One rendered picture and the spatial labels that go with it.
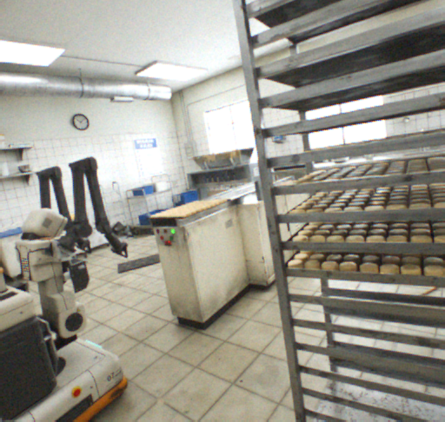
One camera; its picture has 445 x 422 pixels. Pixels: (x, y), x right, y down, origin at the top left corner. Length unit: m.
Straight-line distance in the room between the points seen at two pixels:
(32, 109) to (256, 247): 4.71
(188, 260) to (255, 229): 0.72
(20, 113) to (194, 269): 4.61
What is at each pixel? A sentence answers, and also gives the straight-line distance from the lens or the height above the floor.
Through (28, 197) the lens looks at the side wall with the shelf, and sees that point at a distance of 5.94.
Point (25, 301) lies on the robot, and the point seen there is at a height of 0.78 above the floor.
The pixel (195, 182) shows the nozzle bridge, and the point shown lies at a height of 1.07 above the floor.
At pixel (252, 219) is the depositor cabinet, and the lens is 2.63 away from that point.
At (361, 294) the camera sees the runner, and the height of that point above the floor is 0.59.
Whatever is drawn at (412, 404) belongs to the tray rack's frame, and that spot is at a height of 0.15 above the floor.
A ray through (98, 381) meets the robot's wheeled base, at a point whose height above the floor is 0.21.
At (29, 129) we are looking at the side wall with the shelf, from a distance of 6.10.
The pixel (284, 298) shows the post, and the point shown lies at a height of 0.79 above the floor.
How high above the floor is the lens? 1.27
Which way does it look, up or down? 8 degrees down
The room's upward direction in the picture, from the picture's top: 10 degrees counter-clockwise
